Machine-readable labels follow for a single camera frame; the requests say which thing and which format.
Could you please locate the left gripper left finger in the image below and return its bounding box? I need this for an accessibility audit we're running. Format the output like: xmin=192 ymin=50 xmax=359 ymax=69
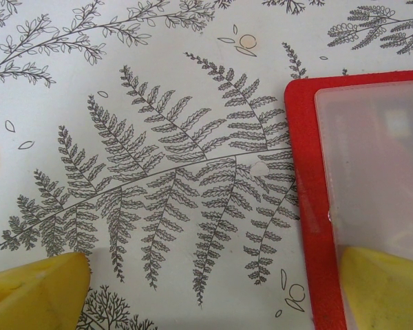
xmin=0 ymin=252 xmax=92 ymax=330

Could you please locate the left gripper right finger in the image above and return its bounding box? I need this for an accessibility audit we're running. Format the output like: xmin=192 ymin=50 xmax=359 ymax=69
xmin=340 ymin=245 xmax=413 ymax=330

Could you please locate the red card box tray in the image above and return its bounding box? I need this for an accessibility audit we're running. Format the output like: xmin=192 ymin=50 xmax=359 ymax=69
xmin=284 ymin=68 xmax=413 ymax=330

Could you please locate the floral tablecloth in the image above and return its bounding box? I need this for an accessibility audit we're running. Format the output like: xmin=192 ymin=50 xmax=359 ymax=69
xmin=0 ymin=0 xmax=413 ymax=330

